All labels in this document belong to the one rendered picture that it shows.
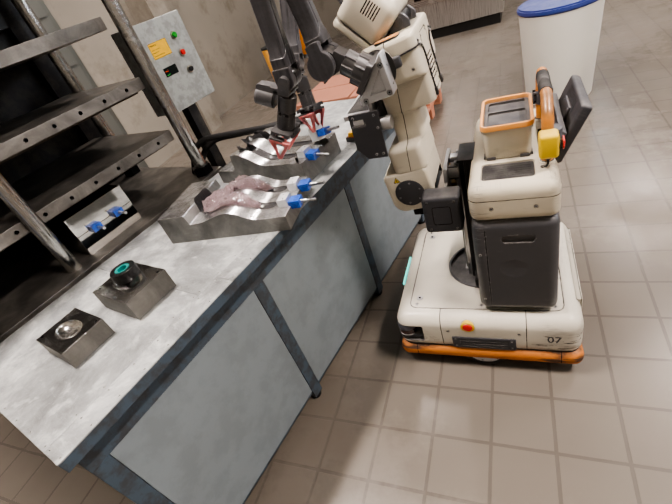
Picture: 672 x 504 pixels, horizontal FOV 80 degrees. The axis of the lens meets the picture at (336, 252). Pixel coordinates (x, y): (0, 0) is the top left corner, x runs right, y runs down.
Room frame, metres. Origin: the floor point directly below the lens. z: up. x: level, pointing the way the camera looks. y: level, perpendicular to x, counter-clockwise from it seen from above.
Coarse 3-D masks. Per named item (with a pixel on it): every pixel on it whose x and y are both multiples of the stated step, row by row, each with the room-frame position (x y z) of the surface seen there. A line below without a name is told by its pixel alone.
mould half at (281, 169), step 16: (256, 144) 1.72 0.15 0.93; (320, 144) 1.55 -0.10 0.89; (336, 144) 1.61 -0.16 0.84; (240, 160) 1.65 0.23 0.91; (256, 160) 1.61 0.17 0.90; (272, 160) 1.59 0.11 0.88; (288, 160) 1.51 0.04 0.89; (304, 160) 1.45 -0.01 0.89; (320, 160) 1.51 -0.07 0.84; (224, 176) 1.76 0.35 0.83; (272, 176) 1.55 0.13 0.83; (288, 176) 1.49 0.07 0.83; (304, 176) 1.44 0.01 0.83
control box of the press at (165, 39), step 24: (144, 24) 2.23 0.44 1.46; (168, 24) 2.33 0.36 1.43; (120, 48) 2.27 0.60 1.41; (144, 48) 2.19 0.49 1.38; (168, 48) 2.28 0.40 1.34; (192, 48) 2.38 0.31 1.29; (168, 72) 2.23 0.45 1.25; (192, 72) 2.33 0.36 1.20; (192, 96) 2.28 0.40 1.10; (192, 120) 2.30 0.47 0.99
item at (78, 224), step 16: (96, 192) 1.79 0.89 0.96; (112, 192) 1.75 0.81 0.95; (80, 208) 1.66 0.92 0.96; (96, 208) 1.68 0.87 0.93; (112, 208) 1.72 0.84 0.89; (128, 208) 1.76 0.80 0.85; (48, 224) 1.71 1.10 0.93; (64, 224) 1.59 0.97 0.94; (80, 224) 1.61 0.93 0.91; (112, 224) 1.69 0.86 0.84; (128, 224) 1.73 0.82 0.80; (64, 240) 1.70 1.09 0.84; (80, 240) 1.58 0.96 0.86; (96, 240) 1.62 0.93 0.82
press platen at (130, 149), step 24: (96, 144) 2.35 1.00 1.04; (120, 144) 2.13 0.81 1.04; (144, 144) 1.95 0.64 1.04; (48, 168) 2.22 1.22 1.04; (72, 168) 2.02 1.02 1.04; (96, 168) 1.85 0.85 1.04; (120, 168) 1.82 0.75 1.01; (24, 192) 1.91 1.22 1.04; (48, 192) 1.76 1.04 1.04; (72, 192) 1.66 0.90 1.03; (0, 216) 1.68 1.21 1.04; (48, 216) 1.57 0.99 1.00; (0, 240) 1.44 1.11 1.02
